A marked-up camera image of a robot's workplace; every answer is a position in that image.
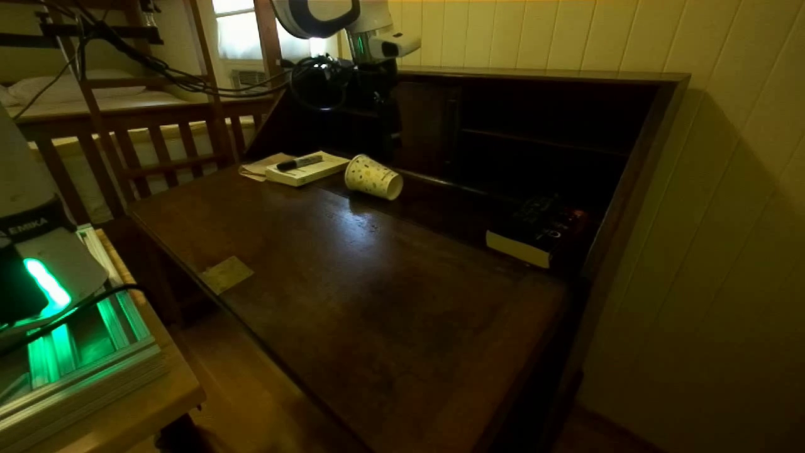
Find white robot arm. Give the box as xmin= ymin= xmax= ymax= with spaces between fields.
xmin=271 ymin=0 xmax=422 ymax=158

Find white dotted paper cup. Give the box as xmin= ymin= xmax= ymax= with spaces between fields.
xmin=346 ymin=155 xmax=403 ymax=202

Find dark wooden secretary desk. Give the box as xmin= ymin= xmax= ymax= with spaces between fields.
xmin=130 ymin=74 xmax=686 ymax=453

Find green-lit electronics box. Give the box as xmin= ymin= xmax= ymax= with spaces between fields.
xmin=0 ymin=228 xmax=162 ymax=430

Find light wooden side table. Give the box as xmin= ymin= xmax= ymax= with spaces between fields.
xmin=0 ymin=233 xmax=203 ymax=453

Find black box with white label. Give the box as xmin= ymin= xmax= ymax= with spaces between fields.
xmin=486 ymin=195 xmax=597 ymax=274

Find black cable bundle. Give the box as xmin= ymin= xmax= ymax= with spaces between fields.
xmin=40 ymin=0 xmax=297 ymax=104

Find wooden bunk bed frame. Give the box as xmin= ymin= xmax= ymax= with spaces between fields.
xmin=21 ymin=0 xmax=280 ymax=223

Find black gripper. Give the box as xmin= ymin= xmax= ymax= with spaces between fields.
xmin=290 ymin=57 xmax=403 ymax=161

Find grey black-capped marker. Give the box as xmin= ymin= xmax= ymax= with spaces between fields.
xmin=278 ymin=155 xmax=323 ymax=175

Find white paperback book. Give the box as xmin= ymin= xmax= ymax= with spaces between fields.
xmin=274 ymin=152 xmax=348 ymax=186

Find small tan sticky note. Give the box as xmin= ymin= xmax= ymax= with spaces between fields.
xmin=201 ymin=258 xmax=251 ymax=294

